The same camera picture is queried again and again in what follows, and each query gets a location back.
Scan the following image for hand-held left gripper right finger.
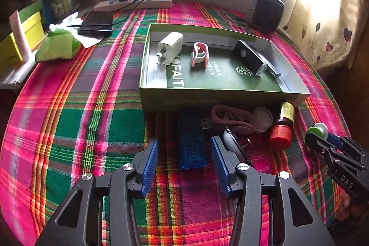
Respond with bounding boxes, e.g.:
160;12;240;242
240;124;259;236
210;136;336;246

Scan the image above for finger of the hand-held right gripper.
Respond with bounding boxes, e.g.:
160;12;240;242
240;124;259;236
328;133;368;171
305;133;346;167

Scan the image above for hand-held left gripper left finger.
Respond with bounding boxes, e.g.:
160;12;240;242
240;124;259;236
35;138;160;246

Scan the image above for green white suction holder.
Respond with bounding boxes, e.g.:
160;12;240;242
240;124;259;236
306;123;329;143

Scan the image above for black white round disc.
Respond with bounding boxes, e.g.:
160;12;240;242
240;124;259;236
223;128;254;166

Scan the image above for blue usb tester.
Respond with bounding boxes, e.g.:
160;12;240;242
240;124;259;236
176;116;211;170

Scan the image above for red capped brown bottle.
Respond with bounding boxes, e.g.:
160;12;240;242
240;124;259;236
268;101;295;150

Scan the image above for pink plastic clip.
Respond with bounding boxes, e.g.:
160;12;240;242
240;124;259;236
210;105;254;135
190;42;209;68

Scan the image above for black bike light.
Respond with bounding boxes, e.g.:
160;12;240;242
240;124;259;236
233;40;281;79

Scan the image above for white charger plug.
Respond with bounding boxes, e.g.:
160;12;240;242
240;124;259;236
156;32;183;65

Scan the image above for pink green plaid blanket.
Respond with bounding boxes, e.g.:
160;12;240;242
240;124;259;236
0;1;351;246

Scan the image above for cream heart print curtain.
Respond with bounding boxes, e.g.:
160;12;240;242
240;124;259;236
281;0;365;74

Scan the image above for white paper tissue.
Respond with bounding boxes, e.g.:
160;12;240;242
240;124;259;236
49;11;111;47

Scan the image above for small grey heater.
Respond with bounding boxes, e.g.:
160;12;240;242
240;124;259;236
248;0;284;33

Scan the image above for green cloth pouch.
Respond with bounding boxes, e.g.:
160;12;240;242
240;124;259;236
35;28;81;62

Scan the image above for black smartphone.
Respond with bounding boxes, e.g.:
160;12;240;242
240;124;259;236
78;11;113;36

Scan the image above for white power strip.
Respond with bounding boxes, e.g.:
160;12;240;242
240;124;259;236
94;0;173;12

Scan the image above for yellow green cardboard box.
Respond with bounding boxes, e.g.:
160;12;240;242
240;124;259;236
0;1;45;72

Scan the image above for clear plastic storage container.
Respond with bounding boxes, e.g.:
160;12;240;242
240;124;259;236
42;0;94;26

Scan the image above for white tube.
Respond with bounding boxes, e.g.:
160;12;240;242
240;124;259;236
9;10;31;62

